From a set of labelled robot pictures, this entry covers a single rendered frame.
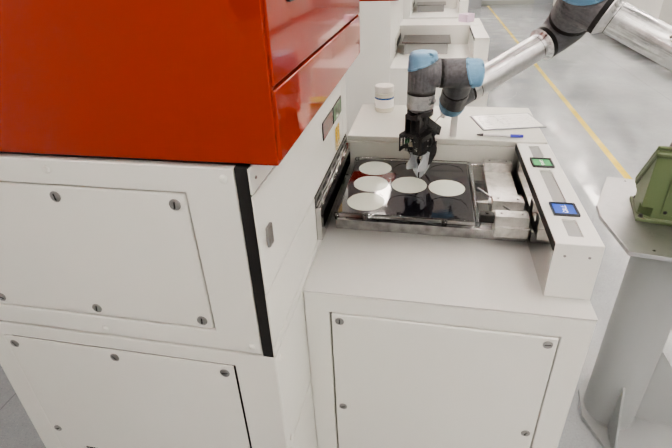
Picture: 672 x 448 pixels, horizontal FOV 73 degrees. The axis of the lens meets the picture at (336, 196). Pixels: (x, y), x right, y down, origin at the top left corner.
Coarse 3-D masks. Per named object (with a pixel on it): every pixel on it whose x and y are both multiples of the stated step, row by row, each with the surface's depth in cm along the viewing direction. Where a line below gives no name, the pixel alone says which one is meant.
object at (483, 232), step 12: (348, 228) 127; (360, 228) 126; (372, 228) 125; (384, 228) 125; (396, 228) 124; (408, 228) 123; (420, 228) 122; (432, 228) 122; (444, 228) 121; (456, 228) 120; (468, 228) 120; (480, 228) 119; (504, 240) 119; (516, 240) 119
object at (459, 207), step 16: (368, 160) 148; (384, 160) 148; (352, 176) 138; (384, 176) 137; (400, 176) 137; (416, 176) 137; (432, 176) 136; (448, 176) 136; (464, 176) 135; (352, 192) 129; (368, 192) 129; (384, 192) 128; (400, 192) 128; (432, 192) 127; (464, 192) 127; (352, 208) 121; (384, 208) 120; (400, 208) 120; (416, 208) 120; (432, 208) 120; (448, 208) 119; (464, 208) 119
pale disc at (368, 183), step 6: (360, 180) 136; (366, 180) 135; (372, 180) 135; (378, 180) 135; (384, 180) 135; (360, 186) 132; (366, 186) 132; (372, 186) 132; (378, 186) 132; (384, 186) 132
